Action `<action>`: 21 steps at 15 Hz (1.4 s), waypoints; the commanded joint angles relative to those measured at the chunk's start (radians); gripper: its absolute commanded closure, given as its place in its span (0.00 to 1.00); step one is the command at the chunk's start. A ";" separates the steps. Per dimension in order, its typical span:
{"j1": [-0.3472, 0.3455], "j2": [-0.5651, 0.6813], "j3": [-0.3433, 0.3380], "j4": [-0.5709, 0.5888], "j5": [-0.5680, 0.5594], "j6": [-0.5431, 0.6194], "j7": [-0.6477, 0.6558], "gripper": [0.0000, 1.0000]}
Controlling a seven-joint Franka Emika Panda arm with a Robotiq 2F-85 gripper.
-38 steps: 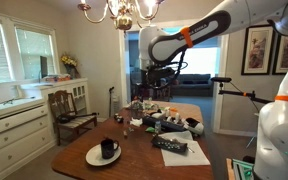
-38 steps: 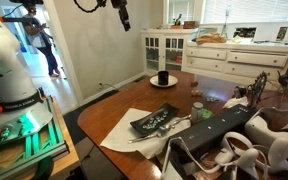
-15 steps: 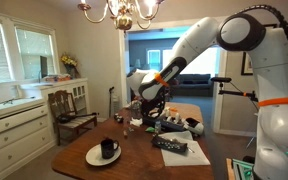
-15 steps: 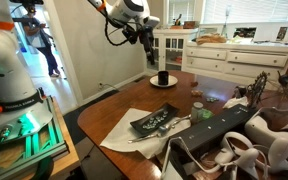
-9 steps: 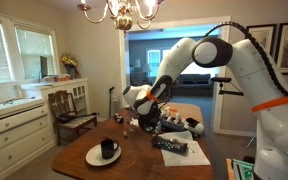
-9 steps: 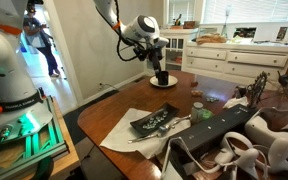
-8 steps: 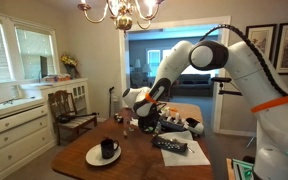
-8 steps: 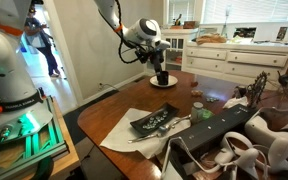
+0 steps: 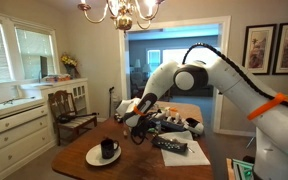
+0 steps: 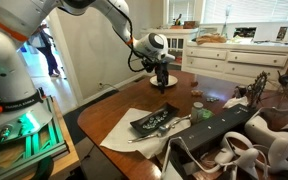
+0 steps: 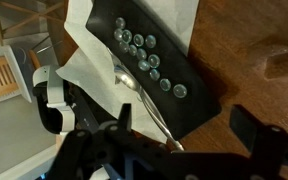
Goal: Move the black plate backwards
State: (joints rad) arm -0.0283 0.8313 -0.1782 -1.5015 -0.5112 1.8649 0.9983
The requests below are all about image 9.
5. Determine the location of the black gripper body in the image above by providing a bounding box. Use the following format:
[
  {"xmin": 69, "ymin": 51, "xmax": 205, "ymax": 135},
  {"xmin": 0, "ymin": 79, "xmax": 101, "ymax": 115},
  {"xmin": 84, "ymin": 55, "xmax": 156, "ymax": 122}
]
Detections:
[{"xmin": 135, "ymin": 114, "xmax": 157, "ymax": 134}]

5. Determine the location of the black rectangular plate with pebbles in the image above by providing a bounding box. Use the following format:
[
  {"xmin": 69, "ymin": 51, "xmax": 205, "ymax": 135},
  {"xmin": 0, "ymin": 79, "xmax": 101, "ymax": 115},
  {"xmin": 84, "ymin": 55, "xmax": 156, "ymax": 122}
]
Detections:
[{"xmin": 151, "ymin": 135, "xmax": 189, "ymax": 154}]

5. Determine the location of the white round plate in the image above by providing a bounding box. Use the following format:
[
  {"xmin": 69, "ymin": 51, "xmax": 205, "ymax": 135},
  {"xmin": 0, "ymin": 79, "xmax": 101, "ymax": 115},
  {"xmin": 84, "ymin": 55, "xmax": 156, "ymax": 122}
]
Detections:
[{"xmin": 85, "ymin": 143, "xmax": 122, "ymax": 167}]

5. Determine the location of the long black box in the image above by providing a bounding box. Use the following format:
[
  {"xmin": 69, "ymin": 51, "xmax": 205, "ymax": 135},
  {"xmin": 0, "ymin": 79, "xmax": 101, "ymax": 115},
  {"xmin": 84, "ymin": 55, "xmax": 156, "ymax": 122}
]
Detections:
[{"xmin": 155, "ymin": 116, "xmax": 187, "ymax": 133}]

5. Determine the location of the white VR controller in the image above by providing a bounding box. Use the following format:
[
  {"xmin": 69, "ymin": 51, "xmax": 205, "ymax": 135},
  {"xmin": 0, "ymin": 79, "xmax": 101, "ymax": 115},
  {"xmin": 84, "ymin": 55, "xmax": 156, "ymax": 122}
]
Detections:
[
  {"xmin": 163, "ymin": 107, "xmax": 172, "ymax": 120},
  {"xmin": 173, "ymin": 112, "xmax": 182, "ymax": 124}
]

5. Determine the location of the small dark object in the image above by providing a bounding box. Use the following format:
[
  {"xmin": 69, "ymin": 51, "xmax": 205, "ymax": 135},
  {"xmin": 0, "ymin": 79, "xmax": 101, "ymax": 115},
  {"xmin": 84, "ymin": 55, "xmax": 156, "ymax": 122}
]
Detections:
[{"xmin": 113, "ymin": 113, "xmax": 124, "ymax": 123}]

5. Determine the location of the white cloth napkin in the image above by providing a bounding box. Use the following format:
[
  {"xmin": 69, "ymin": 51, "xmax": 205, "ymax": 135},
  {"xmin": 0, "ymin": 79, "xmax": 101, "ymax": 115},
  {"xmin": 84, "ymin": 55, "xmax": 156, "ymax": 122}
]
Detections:
[{"xmin": 158, "ymin": 130, "xmax": 212, "ymax": 167}]

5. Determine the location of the black mug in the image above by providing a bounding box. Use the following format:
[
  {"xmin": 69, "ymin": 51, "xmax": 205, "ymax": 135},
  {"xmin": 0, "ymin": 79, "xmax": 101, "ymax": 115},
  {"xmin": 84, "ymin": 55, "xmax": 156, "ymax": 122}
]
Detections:
[{"xmin": 100, "ymin": 137, "xmax": 120, "ymax": 160}]

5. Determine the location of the black cane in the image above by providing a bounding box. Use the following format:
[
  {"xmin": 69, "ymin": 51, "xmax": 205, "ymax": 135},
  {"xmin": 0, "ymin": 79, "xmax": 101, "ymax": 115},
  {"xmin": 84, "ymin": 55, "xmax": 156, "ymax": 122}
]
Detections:
[{"xmin": 108, "ymin": 86, "xmax": 116, "ymax": 118}]

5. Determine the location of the white VR headset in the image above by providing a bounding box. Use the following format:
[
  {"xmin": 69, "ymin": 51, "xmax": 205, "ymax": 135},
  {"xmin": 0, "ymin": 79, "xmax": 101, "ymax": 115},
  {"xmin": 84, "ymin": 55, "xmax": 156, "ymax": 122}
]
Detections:
[{"xmin": 182, "ymin": 117, "xmax": 205, "ymax": 136}]

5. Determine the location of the black object on chair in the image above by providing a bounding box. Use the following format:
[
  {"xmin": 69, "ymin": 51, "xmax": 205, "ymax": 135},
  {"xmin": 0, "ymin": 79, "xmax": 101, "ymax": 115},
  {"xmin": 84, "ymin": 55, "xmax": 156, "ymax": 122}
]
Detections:
[{"xmin": 57, "ymin": 112, "xmax": 99, "ymax": 125}]

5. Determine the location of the white glass-door cabinet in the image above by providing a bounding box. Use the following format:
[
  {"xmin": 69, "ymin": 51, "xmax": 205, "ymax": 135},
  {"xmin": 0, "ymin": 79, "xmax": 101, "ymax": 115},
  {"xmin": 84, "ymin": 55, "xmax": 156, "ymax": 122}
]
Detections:
[{"xmin": 19, "ymin": 78, "xmax": 92, "ymax": 134}]

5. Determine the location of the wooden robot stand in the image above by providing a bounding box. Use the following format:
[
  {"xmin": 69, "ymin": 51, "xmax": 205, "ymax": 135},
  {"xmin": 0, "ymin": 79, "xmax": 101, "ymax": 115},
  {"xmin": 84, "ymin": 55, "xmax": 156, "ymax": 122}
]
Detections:
[{"xmin": 226, "ymin": 157, "xmax": 235, "ymax": 180}]

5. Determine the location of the wooden chair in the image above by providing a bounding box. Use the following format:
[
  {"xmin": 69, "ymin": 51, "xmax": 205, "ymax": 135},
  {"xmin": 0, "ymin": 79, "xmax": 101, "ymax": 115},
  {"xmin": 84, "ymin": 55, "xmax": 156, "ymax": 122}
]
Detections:
[{"xmin": 47, "ymin": 89, "xmax": 99, "ymax": 147}]

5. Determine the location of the yellow flower bouquet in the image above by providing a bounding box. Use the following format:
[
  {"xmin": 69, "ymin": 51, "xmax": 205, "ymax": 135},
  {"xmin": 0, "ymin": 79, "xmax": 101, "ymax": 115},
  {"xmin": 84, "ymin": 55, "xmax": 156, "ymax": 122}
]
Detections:
[{"xmin": 59, "ymin": 52, "xmax": 81, "ymax": 79}]

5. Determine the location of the brass chandelier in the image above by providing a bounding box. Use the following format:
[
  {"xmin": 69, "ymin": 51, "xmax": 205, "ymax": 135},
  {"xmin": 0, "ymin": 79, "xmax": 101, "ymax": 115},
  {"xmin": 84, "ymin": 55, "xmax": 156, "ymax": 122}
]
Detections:
[{"xmin": 77, "ymin": 0, "xmax": 167, "ymax": 32}]

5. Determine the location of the black flat panel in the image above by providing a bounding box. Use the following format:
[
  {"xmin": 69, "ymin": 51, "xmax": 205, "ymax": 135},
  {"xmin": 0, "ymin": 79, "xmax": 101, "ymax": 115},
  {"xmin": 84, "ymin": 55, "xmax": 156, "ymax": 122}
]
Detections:
[{"xmin": 39, "ymin": 55, "xmax": 49, "ymax": 79}]

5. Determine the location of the white dresser with drawers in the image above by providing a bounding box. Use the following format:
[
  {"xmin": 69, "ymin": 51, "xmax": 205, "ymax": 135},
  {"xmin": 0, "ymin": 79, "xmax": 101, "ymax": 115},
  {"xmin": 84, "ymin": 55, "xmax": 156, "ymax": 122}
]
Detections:
[{"xmin": 0, "ymin": 97, "xmax": 58, "ymax": 180}]

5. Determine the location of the narrow white window blind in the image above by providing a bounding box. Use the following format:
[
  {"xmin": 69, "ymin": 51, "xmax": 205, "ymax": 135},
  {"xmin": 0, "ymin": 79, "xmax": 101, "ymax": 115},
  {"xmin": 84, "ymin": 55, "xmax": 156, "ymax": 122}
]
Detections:
[{"xmin": 15, "ymin": 28, "xmax": 57, "ymax": 80}]

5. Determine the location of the small orange wrist strap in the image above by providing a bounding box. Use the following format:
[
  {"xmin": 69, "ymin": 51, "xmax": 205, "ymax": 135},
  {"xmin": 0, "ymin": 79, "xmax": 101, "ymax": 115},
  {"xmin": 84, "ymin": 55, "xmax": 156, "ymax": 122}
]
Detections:
[{"xmin": 132, "ymin": 105, "xmax": 147, "ymax": 117}]

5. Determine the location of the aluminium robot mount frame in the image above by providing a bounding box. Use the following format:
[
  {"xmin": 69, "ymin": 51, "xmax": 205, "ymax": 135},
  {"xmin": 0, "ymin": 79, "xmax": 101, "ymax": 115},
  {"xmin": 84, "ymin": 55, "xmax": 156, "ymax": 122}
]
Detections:
[{"xmin": 232, "ymin": 158, "xmax": 257, "ymax": 180}]

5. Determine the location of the wide orange strap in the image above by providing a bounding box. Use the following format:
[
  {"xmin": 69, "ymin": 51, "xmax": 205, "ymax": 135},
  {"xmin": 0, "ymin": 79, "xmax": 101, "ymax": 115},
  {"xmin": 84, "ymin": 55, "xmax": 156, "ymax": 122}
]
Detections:
[{"xmin": 246, "ymin": 93, "xmax": 288, "ymax": 122}]

